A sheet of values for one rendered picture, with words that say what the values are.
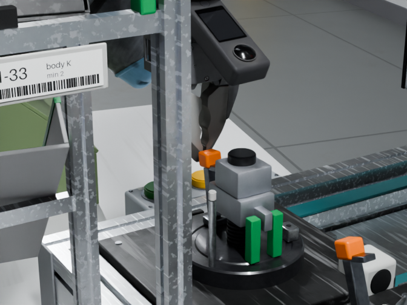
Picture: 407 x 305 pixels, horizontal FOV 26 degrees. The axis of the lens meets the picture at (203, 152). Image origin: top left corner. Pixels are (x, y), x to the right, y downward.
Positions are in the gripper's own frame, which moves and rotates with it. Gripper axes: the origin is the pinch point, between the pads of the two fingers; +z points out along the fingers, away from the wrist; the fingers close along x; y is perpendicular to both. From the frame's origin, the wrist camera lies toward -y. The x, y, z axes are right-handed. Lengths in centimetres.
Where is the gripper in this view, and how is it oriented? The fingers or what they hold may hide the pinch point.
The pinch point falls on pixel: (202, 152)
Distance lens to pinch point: 100.2
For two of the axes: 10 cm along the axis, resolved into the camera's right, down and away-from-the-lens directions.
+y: -5.2, -3.2, 8.0
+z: 0.0, 9.3, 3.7
